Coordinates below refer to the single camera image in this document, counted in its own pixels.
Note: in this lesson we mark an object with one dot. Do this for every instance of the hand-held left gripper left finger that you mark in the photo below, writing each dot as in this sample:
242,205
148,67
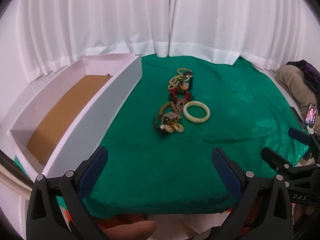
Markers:
95,165

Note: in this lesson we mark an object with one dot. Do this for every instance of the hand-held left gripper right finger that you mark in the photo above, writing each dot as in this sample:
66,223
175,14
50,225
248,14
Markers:
225,172

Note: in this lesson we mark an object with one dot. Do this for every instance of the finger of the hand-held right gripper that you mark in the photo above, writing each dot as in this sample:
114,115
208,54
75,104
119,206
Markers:
303,138
273,158

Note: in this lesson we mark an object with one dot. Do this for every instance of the pale jade bangle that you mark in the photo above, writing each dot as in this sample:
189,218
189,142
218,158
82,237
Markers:
186,115

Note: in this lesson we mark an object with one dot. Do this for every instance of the white cardboard box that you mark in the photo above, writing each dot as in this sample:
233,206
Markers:
112,97

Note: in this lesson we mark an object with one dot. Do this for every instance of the person's left hand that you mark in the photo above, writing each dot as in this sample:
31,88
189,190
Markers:
130,228

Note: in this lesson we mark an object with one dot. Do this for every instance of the smartphone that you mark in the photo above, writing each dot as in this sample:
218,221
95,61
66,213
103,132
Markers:
311,113

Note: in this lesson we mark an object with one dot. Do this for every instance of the green velvet cloth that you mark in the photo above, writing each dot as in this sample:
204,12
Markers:
150,175

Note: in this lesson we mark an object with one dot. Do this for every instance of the silver metal pendant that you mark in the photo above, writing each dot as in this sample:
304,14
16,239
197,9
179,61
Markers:
171,116

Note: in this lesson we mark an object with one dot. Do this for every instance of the black wide bangle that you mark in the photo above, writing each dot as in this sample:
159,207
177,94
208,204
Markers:
191,82

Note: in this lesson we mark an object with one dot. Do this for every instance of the gold bangle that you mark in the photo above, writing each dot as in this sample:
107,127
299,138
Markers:
178,70

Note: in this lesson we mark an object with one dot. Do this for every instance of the white curtain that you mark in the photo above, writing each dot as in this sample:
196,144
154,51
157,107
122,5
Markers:
237,17
100,17

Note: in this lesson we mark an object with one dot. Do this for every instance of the dark frame bar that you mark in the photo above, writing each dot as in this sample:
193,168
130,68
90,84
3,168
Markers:
12,170

